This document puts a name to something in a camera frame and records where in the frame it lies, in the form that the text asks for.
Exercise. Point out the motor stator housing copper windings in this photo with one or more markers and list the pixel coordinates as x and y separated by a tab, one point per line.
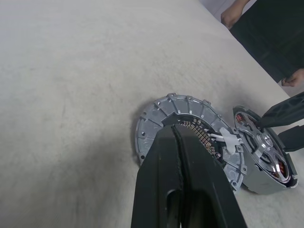
261	183

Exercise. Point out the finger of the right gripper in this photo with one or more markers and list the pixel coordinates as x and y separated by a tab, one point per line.
294	139
285	114

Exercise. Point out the person's black clothing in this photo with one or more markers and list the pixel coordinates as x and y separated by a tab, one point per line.
268	35

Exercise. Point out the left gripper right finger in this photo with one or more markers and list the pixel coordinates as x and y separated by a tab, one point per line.
206	190

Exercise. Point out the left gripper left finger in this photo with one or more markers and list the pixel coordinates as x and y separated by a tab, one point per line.
154	180

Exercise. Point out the person's left hand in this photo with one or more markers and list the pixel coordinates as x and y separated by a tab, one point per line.
295	78

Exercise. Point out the person's right hand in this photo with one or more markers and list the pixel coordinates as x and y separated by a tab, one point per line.
229	19

